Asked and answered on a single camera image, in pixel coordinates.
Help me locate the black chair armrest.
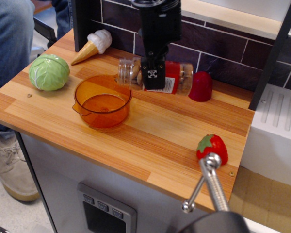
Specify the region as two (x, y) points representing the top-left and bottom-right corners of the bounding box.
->
(33, 17), (57, 48)

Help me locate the black left side post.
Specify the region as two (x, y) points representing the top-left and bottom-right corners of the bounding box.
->
(71, 0), (101, 51)

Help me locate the clear almond jar red label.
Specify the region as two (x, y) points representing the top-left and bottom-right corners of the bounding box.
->
(115, 57), (194, 96)

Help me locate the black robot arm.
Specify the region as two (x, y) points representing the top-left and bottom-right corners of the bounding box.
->
(131, 0), (181, 90)

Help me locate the red toy strawberry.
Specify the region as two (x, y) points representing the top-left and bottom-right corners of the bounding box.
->
(196, 134), (228, 165)

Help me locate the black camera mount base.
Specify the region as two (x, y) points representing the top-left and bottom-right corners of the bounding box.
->
(179, 211), (250, 233)

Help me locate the orange transparent plastic pot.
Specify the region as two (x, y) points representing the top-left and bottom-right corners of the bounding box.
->
(73, 76), (132, 129)

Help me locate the grey oven control panel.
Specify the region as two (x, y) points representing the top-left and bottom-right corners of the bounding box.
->
(77, 183), (137, 233)

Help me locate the dark red jar lid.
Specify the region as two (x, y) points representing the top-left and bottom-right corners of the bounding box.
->
(188, 71), (213, 102)

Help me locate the metal clamp screw handle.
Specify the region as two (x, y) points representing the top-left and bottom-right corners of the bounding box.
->
(182, 152), (230, 213)

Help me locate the black vertical shelf post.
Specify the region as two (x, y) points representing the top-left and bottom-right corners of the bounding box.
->
(248, 3), (291, 111)

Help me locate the beige suede shoe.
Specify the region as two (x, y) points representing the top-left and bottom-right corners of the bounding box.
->
(0, 131), (39, 202)

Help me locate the toy ice cream cone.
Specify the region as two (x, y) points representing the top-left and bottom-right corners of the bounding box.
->
(71, 29), (112, 65)

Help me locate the person's leg in jeans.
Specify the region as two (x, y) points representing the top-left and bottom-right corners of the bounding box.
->
(0, 0), (37, 133)

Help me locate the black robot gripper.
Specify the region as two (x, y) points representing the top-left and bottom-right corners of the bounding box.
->
(137, 3), (182, 90)

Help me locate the green toy cabbage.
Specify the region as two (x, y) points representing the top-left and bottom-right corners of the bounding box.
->
(29, 54), (70, 91)

